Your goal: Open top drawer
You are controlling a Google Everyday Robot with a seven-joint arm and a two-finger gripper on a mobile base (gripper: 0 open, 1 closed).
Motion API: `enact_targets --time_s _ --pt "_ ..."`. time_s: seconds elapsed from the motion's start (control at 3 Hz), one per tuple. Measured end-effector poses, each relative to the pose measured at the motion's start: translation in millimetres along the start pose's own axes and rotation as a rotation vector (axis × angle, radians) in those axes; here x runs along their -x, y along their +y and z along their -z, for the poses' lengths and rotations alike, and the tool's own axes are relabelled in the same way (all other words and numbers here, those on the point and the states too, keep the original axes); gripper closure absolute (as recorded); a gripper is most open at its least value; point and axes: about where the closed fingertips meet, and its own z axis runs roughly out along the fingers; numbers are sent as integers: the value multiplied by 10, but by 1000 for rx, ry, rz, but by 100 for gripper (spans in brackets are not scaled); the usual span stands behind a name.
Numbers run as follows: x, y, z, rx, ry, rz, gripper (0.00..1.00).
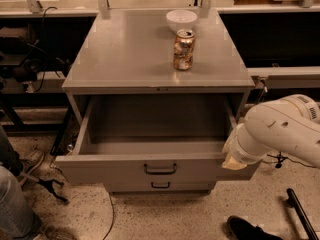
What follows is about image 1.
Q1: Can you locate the person leg in jeans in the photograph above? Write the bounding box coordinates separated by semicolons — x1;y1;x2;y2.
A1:
0;128;41;240

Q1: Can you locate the black metal bar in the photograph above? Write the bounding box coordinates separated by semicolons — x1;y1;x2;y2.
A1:
286;188;319;240

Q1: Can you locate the white sneaker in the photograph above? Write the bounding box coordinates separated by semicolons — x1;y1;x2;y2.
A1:
18;150;44;186

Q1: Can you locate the white bowl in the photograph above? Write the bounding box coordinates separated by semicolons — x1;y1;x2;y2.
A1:
166;9;198;33

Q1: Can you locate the grey drawer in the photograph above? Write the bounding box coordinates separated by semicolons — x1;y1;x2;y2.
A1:
57;94;257;184
104;181;216;193

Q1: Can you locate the grey top drawer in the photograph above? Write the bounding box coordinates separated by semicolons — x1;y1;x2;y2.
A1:
57;94;257;184

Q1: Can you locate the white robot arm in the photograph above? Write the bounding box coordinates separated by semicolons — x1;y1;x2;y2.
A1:
222;94;320;170

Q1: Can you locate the dark machine on left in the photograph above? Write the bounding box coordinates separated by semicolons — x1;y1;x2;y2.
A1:
0;25;70;93

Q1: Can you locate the black floor cable right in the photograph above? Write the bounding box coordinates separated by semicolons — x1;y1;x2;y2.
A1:
266;152;318;169

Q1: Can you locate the black cable under cabinet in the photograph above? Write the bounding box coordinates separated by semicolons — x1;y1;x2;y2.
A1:
101;192;115;240

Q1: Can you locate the black shoe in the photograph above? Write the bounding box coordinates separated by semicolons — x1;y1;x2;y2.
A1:
227;216;283;240

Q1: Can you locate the grey bottom drawer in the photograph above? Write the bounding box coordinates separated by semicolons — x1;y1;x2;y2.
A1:
104;181;216;193

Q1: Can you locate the gold soda can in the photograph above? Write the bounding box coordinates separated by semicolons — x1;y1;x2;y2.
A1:
173;29;195;70

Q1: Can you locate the grey metal drawer cabinet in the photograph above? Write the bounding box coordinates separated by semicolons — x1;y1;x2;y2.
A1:
61;7;256;195

